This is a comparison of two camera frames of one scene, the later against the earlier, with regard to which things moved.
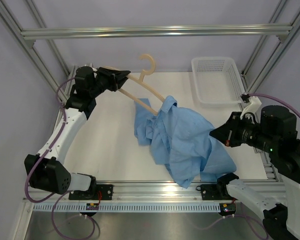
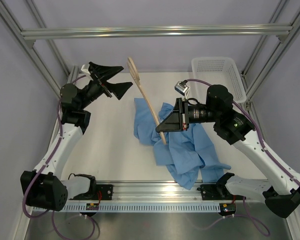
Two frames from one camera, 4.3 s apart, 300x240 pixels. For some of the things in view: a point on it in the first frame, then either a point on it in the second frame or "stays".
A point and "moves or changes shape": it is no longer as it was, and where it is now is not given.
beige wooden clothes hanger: x=140 y=81 → x=135 y=74
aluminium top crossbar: x=101 y=33 stays
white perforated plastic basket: x=218 y=82 stays
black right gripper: x=227 y=133 → x=178 y=120
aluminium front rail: x=159 y=192 stays
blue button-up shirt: x=179 y=138 moves or changes shape
